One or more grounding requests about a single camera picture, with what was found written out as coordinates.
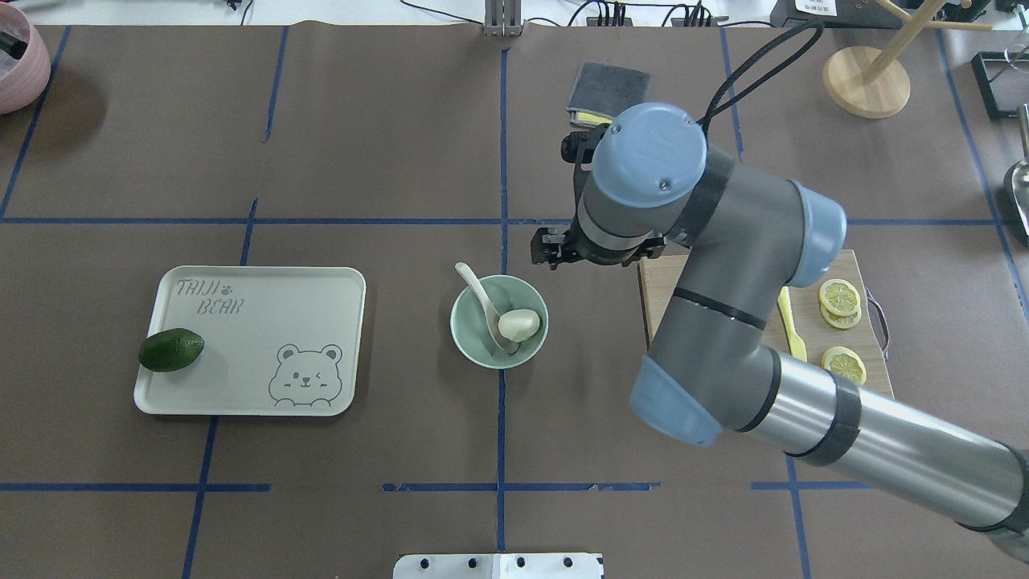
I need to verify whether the yellow sponge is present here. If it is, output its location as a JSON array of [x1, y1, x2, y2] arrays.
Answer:
[[570, 111, 613, 129]]

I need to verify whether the bamboo cutting board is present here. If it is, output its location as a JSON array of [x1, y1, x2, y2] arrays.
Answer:
[[638, 248, 894, 398]]

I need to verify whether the yellow plastic knife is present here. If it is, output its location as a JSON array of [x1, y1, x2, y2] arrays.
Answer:
[[777, 286, 808, 363]]

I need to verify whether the white bear print tray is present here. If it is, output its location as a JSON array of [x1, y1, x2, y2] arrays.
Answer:
[[133, 266, 367, 417]]

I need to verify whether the light green bowl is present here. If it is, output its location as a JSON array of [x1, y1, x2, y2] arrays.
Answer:
[[449, 275, 549, 370]]

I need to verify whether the pink bowl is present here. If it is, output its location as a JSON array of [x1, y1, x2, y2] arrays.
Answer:
[[1, 2, 51, 115]]

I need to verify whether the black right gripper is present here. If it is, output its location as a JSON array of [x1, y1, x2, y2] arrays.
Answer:
[[531, 125, 666, 267]]

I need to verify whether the metal scoop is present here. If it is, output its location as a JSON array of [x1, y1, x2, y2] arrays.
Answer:
[[1001, 103, 1028, 246]]

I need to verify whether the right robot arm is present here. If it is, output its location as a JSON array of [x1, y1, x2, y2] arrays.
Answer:
[[531, 102, 1027, 560]]

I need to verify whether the white plastic spoon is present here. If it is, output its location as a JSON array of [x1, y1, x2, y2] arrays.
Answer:
[[454, 261, 519, 355]]

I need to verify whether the green avocado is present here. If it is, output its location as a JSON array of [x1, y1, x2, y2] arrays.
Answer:
[[138, 327, 206, 373]]

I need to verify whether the upper lemon slice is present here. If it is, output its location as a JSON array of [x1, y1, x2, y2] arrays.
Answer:
[[818, 278, 861, 318]]

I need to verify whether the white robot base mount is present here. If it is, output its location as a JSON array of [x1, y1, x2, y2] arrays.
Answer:
[[392, 551, 605, 578]]

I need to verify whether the wooden mug tree stand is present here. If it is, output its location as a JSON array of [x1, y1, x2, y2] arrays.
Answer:
[[822, 1, 993, 120]]

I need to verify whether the lower back lemon slice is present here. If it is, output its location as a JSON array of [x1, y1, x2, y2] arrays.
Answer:
[[820, 307, 863, 331]]

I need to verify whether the grey folded cloth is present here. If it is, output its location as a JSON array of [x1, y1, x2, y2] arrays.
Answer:
[[567, 61, 651, 120]]

